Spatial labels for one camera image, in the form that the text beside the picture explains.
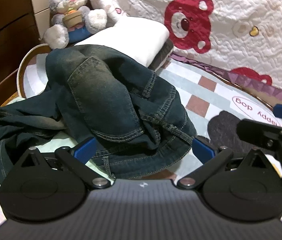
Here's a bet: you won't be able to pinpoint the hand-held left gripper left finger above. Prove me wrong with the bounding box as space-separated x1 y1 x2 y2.
14 137 111 189

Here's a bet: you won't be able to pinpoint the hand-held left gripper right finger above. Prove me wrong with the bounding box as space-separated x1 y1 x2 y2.
177 136 272 189

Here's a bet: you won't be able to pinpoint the dark blue jeans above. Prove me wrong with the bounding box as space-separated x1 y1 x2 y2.
0 44 198 184

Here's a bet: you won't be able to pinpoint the light green quilt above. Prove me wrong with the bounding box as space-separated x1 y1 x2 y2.
5 96 116 180

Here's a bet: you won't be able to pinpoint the checkered dog-print rug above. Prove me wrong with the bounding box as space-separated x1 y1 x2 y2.
17 44 282 230

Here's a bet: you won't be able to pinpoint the white quilted bear-print blanket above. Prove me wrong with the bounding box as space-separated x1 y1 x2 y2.
81 0 282 110

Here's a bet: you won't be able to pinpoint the folded white garment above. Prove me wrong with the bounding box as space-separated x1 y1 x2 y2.
74 17 169 66

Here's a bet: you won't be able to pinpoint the grey plush rabbit toy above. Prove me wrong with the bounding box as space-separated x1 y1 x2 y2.
43 0 108 50

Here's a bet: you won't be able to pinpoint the cream bedside cabinet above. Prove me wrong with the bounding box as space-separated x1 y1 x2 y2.
29 0 54 40

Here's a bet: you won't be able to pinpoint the brown wooden dresser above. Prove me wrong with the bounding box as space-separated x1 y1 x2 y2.
0 0 40 100

